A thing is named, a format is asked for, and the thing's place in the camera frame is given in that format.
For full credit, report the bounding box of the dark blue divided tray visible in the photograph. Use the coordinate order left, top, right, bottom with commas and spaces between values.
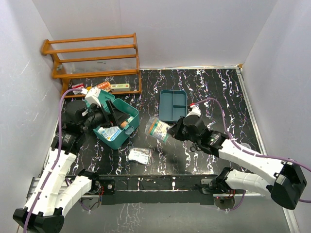
158, 90, 188, 123

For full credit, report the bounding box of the brown glass medicine bottle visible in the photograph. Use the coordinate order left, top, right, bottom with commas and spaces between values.
120, 121, 129, 129

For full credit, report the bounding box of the white bottle green label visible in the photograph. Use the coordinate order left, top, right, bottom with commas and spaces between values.
126, 116, 134, 123

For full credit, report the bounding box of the cream medicine box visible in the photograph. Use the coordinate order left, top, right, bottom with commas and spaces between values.
111, 83, 130, 92

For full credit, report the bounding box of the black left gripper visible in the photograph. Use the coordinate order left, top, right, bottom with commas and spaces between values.
81, 100, 130, 133

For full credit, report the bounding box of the wooden shelf rack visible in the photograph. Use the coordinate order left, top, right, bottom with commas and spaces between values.
40, 33, 142, 95

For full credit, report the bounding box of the orange spiral notebook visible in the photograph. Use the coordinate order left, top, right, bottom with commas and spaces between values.
96, 82, 111, 92

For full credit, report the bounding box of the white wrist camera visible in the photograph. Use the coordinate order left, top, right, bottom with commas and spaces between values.
81, 87, 101, 107
187, 103, 201, 117

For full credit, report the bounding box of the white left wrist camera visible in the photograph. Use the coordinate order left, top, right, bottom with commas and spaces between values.
81, 87, 101, 107

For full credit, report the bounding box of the clear plastic measuring cup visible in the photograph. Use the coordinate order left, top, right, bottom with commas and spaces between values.
241, 143, 251, 149

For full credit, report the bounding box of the teal medicine kit box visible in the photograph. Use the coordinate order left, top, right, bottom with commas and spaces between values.
91, 87, 139, 150

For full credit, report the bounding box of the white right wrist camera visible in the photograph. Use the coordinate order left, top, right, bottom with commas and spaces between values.
187, 103, 201, 117

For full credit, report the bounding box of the green blue bandage packet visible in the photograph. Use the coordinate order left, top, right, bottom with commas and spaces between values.
145, 116, 170, 143

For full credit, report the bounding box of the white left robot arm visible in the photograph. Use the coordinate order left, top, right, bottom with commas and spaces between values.
13, 100, 130, 233

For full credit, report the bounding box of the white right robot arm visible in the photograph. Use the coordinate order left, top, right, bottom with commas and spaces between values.
167, 115, 307, 210

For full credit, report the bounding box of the red white medicine box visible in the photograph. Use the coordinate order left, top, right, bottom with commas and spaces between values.
71, 83, 84, 89

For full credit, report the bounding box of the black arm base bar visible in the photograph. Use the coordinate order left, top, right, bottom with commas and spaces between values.
72, 173, 246, 207

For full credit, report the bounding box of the white gauze packet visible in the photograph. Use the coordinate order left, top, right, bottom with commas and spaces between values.
126, 147, 153, 166

